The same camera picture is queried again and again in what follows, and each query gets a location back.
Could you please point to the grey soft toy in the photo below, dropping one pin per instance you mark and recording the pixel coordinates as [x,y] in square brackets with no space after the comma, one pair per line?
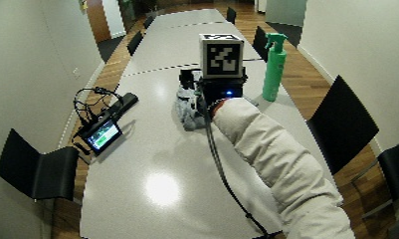
[189,109]

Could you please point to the white marker cube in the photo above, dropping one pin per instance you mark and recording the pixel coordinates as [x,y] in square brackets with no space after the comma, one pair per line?
[221,54]

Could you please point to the black chair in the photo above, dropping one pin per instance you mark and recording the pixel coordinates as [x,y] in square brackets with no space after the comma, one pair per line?
[259,43]
[342,127]
[134,43]
[40,169]
[149,22]
[397,169]
[230,15]

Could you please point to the green spray bottle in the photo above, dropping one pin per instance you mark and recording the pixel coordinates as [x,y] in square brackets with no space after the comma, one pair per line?
[274,69]

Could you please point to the small monitor with lit screen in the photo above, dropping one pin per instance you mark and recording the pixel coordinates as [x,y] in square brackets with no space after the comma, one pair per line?
[100,136]

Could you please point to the brown wooden door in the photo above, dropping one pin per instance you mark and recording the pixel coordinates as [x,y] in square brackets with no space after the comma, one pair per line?
[97,18]

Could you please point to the black bar camera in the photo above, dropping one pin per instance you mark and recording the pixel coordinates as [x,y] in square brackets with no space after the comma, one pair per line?
[122,103]

